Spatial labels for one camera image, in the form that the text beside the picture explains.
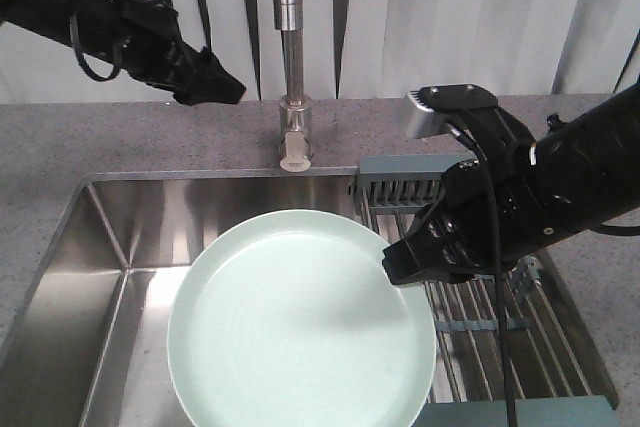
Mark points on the grey sink drying rack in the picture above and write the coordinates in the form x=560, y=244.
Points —
x=475, y=337

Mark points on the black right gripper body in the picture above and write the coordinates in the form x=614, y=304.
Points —
x=488, y=222

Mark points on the white pleated curtain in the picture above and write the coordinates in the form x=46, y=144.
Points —
x=375, y=48

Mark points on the light green round plate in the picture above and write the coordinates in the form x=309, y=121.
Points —
x=289, y=319

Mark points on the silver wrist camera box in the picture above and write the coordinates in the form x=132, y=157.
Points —
x=425, y=112

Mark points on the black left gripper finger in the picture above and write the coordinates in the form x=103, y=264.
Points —
x=206, y=63
x=206, y=89

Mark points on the steel kitchen faucet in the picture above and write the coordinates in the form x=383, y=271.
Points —
x=295, y=148

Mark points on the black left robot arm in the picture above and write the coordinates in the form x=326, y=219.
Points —
x=52, y=19

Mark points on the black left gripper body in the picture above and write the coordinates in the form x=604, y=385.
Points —
x=139, y=37

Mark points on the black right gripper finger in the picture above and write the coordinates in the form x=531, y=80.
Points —
x=407, y=262

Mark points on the stainless steel sink basin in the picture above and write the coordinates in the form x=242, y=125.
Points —
x=91, y=349

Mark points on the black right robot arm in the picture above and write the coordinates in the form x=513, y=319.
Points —
x=591, y=164

